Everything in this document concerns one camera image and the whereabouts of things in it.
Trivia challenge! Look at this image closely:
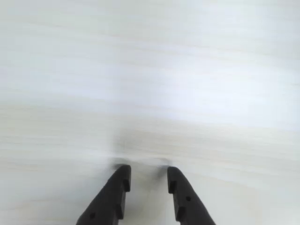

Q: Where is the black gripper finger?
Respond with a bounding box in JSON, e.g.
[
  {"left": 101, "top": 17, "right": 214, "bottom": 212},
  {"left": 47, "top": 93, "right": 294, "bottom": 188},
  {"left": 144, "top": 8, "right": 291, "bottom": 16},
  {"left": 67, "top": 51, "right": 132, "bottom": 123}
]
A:
[
  {"left": 75, "top": 165, "right": 132, "bottom": 225},
  {"left": 167, "top": 166, "right": 217, "bottom": 225}
]

